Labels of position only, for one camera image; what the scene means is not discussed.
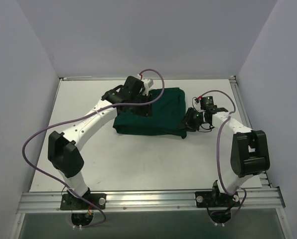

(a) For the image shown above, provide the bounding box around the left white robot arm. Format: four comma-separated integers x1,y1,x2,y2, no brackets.
47,76,153,209

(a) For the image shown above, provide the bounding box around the back aluminium rail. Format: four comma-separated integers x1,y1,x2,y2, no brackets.
60,75,237,81

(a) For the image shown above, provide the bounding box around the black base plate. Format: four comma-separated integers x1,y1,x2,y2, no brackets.
60,191,107,210
194,191,240,208

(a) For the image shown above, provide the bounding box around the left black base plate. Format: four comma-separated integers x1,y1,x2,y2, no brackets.
60,191,107,210

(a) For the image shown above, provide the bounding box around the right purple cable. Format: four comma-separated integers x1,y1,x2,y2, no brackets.
194,90,247,225

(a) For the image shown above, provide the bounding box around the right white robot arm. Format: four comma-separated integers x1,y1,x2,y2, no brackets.
179,107,270,206

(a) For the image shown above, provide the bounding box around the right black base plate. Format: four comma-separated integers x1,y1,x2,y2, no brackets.
194,191,240,208

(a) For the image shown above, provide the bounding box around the purple cable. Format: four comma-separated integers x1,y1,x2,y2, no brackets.
22,69,165,228
194,90,247,225

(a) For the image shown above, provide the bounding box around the front aluminium rail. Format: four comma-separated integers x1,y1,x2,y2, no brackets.
16,187,285,214

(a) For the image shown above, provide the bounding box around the dark green surgical cloth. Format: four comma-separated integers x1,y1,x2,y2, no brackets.
113,88,187,139

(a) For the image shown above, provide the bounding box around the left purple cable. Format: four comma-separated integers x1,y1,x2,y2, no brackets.
22,69,165,228

